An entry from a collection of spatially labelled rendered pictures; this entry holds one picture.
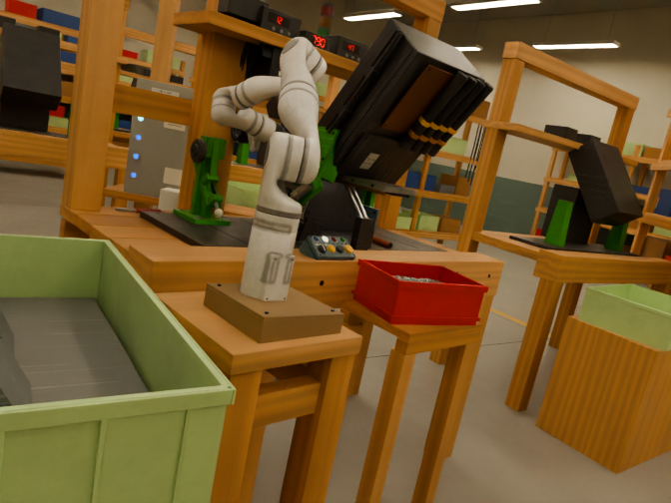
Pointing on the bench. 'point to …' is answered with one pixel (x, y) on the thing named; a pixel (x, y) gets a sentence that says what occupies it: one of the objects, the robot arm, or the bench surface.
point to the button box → (327, 250)
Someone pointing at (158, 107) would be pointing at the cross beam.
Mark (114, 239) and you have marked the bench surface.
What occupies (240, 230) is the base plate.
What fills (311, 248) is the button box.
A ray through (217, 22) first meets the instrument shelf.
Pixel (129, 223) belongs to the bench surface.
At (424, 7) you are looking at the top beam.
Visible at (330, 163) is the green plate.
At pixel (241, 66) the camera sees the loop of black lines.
